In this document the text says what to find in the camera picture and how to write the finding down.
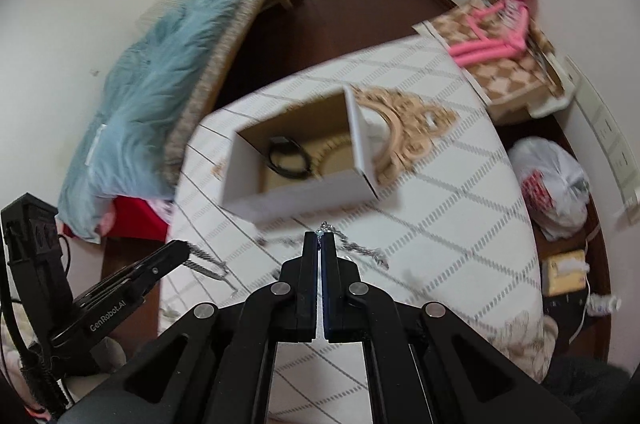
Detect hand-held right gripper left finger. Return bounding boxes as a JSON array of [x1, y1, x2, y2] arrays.
[[60, 231, 319, 424]]

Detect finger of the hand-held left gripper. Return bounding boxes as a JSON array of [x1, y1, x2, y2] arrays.
[[100, 239, 190, 286], [72, 271, 163, 307]]

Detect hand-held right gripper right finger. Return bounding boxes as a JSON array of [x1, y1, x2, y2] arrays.
[[322, 233, 582, 424]]

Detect silver chain necklace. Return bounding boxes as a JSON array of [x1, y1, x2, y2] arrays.
[[260, 220, 391, 271], [181, 243, 239, 293]]

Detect white cardboard box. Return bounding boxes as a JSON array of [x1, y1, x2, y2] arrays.
[[221, 86, 382, 223]]

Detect red cloth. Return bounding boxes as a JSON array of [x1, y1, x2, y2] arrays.
[[106, 196, 172, 241]]

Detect white diamond pattern quilt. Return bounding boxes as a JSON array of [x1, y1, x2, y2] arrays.
[[157, 29, 559, 424]]

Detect gold ornate mirror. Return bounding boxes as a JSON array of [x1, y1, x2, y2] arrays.
[[350, 85, 461, 186]]

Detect light blue blanket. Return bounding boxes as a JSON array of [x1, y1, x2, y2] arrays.
[[56, 0, 274, 246]]

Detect tissue box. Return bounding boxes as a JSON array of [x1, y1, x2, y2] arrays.
[[542, 249, 592, 298]]

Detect white plastic bag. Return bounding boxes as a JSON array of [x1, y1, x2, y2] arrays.
[[507, 136, 592, 243]]

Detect pink plush toy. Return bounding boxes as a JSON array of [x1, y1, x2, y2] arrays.
[[449, 0, 535, 68]]

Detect small white bottle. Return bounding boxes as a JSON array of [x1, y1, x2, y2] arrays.
[[587, 294, 622, 318]]

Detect dark fuzzy cloth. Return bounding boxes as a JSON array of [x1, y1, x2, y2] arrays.
[[542, 353, 635, 424]]

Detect black bracelet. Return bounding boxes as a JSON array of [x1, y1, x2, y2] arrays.
[[267, 135, 316, 179]]

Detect gold beaded round frame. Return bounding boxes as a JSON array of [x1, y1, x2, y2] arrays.
[[304, 135, 359, 178]]

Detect white cable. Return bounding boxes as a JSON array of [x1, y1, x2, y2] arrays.
[[569, 224, 602, 346]]

